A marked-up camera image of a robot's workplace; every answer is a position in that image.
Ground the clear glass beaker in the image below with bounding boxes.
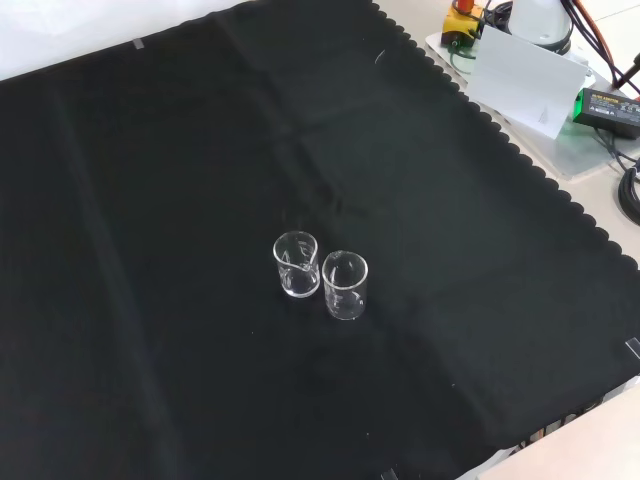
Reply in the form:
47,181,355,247
321,250,370,322
272,230,321,300

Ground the orange and black cable bundle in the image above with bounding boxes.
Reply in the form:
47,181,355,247
559,0,640,99

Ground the black bench cloth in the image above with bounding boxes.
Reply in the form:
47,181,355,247
0,0,640,480

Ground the thin black adapter cable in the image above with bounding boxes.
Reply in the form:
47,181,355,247
593,125,640,172

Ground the black coiled cable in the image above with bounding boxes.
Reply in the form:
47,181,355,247
617,159,640,226

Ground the black power adapter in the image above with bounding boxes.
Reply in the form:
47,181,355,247
571,87,640,141

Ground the grey base plate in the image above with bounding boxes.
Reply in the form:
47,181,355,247
423,29,640,181

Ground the yellow stop button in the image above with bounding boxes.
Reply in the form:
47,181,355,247
442,0,485,48

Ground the pale board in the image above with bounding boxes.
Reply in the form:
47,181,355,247
465,24,590,140

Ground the green cable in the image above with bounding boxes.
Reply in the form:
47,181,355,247
448,40,477,76

